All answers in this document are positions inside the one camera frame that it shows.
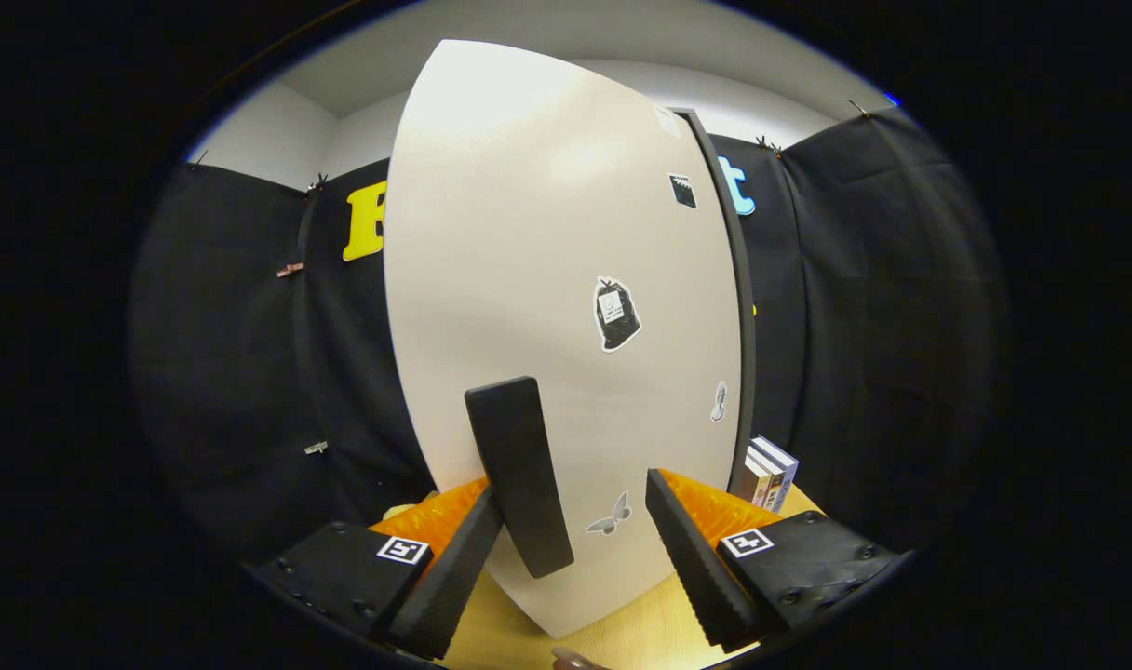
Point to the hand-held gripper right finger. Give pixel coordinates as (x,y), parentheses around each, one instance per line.
(696,568)

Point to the black binder clip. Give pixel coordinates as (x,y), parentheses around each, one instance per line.
(766,145)
(198,159)
(859,109)
(319,182)

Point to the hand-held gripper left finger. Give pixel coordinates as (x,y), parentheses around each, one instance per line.
(445,582)

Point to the black backdrop cloth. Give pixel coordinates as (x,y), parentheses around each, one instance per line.
(222,354)

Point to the grey shoe cabinet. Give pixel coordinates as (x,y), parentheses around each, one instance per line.
(743,307)

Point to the pink clip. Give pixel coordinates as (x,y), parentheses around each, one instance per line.
(290,270)

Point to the yellow pineapple plush toy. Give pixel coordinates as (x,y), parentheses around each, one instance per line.
(399,511)

